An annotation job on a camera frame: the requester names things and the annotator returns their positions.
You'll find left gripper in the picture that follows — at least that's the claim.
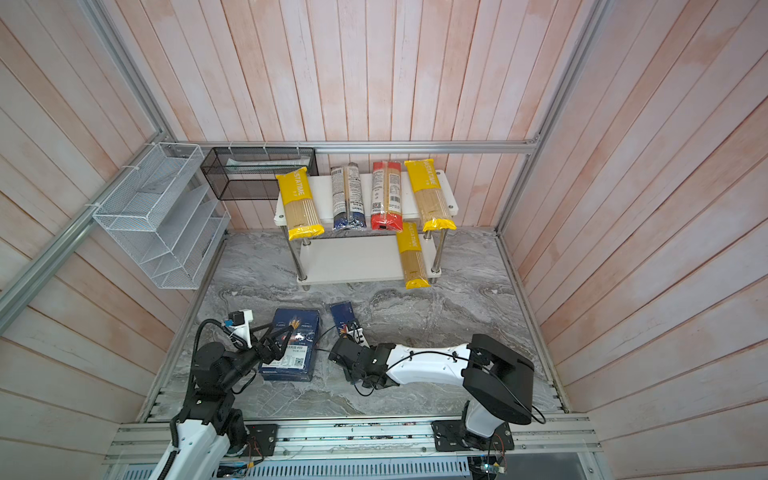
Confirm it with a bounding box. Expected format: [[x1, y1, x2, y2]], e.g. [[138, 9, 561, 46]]
[[220, 322, 294, 389]]

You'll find wide blue Barilla pasta box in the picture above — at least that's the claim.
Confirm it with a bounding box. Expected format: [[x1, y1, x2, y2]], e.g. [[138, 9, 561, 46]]
[[258, 308, 320, 382]]

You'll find narrow blue Barilla spaghetti box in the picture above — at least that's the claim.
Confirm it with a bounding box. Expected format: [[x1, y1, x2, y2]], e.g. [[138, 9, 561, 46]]
[[330, 301, 360, 335]]

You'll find yellow Pastatime spaghetti bag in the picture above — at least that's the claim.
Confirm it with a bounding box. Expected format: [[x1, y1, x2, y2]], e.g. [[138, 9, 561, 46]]
[[276, 167, 325, 241], [404, 159, 456, 231], [396, 222, 430, 289]]

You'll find dark blue clear spaghetti bag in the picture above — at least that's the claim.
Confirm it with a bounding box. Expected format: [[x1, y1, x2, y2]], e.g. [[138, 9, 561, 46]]
[[331, 162, 367, 230]]

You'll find red spaghetti bag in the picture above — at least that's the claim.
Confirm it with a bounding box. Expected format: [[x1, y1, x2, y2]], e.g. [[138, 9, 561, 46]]
[[371, 161, 403, 232]]

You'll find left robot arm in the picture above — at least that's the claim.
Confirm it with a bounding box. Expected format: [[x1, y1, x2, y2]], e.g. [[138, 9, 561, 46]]
[[150, 319, 294, 479]]

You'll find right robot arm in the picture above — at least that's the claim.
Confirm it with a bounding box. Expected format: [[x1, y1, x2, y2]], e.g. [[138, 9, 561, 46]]
[[328, 334, 546, 452]]

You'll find white two-tier shelf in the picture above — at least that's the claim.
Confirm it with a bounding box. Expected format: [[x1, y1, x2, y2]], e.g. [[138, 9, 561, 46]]
[[290, 170, 459, 285]]

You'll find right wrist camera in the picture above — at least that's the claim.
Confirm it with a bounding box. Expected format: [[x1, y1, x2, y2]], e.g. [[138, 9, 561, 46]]
[[347, 324, 369, 347]]

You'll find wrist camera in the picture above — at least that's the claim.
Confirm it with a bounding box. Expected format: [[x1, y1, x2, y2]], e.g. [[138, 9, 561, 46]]
[[347, 324, 369, 347], [225, 309, 253, 349]]

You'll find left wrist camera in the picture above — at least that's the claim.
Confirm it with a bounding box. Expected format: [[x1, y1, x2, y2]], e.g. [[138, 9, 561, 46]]
[[225, 309, 253, 349]]

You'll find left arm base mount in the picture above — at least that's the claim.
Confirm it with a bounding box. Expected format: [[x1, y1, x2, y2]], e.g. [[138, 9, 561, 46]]
[[227, 423, 279, 458]]

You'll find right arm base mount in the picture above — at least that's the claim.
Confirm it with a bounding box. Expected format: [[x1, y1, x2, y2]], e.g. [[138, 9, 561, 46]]
[[431, 416, 514, 452]]

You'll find white wire mesh rack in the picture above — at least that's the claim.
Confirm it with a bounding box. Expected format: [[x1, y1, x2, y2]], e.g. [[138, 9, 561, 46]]
[[94, 143, 230, 290]]

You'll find black wire mesh basket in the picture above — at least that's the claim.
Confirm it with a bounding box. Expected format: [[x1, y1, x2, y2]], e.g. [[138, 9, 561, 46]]
[[201, 146, 318, 201]]

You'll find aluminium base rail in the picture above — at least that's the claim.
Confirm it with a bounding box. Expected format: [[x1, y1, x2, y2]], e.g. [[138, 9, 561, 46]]
[[104, 414, 602, 465]]

